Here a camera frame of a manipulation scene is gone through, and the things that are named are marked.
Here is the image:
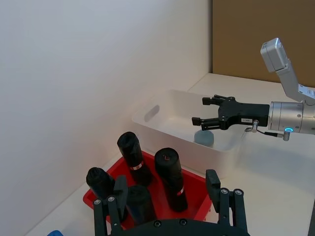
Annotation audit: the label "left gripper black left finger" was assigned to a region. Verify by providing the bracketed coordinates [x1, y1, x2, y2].
[92, 175, 129, 236]

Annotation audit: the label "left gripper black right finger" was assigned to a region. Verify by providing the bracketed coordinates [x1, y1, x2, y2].
[205, 169, 249, 233]

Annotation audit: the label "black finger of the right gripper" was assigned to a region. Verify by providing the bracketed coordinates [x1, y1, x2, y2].
[191, 117, 223, 131]
[202, 94, 232, 107]

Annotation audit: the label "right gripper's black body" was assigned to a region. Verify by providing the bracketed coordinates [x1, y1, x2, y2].
[217, 96, 270, 131]

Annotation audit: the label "grey-blue round block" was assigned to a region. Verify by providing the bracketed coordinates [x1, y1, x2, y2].
[194, 130, 215, 148]

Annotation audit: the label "red plastic bin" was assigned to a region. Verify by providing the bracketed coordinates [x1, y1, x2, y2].
[83, 150, 213, 231]

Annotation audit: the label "small black roll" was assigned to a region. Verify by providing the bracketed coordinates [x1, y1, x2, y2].
[125, 184, 158, 226]
[86, 167, 128, 221]

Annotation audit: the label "white plastic bin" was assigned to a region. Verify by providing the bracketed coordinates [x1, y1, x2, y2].
[131, 89, 244, 179]

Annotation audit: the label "black roll with white band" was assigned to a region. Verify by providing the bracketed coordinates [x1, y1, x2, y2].
[117, 132, 154, 187]

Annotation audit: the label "black roll with red band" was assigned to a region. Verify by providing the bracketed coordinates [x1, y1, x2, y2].
[154, 147, 189, 213]

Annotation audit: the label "brown board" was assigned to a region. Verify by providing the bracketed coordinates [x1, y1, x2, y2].
[212, 0, 315, 82]

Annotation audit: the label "thin dark cable silver plugs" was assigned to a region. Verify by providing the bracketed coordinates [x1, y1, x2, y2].
[245, 119, 291, 142]

